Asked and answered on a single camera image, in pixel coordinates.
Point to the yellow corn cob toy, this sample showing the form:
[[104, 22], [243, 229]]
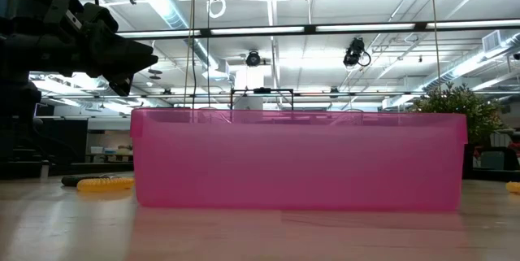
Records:
[[105, 184]]

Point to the white ceiling air vent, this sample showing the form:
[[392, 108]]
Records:
[[493, 40]]

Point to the green potted plant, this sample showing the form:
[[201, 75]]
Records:
[[459, 106]]

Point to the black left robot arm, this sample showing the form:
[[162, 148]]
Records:
[[16, 102]]

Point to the pink translucent plastic bin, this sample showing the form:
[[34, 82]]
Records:
[[300, 163]]

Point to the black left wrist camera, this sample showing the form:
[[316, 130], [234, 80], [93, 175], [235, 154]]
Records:
[[44, 1]]

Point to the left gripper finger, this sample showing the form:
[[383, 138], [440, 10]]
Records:
[[142, 65], [130, 44]]

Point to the black metal frame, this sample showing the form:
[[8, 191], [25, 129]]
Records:
[[262, 90]]

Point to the overhead LED light bar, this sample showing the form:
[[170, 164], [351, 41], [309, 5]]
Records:
[[365, 27]]

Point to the black overhead rig camera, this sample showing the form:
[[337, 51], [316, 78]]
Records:
[[253, 58]]

